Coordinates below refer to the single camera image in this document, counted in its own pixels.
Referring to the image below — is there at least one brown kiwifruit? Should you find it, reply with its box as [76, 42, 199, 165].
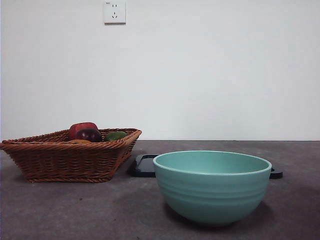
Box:
[63, 139, 93, 145]

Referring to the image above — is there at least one dark green rectangular tray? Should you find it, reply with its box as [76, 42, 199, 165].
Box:
[127, 154, 283, 179]

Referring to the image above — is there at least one white wall socket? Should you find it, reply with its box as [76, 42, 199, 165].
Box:
[104, 0, 127, 25]

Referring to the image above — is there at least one brown wicker basket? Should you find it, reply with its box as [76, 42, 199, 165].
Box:
[0, 127, 143, 183]

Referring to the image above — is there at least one green avocado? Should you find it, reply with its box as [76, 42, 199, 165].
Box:
[103, 131, 128, 143]

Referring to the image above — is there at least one teal ribbed bowl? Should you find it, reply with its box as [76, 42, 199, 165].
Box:
[152, 150, 273, 227]

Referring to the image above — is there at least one dark purple plum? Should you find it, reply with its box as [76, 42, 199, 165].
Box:
[74, 127, 103, 143]

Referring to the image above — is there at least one red apple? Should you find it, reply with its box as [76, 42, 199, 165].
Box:
[68, 121, 100, 141]

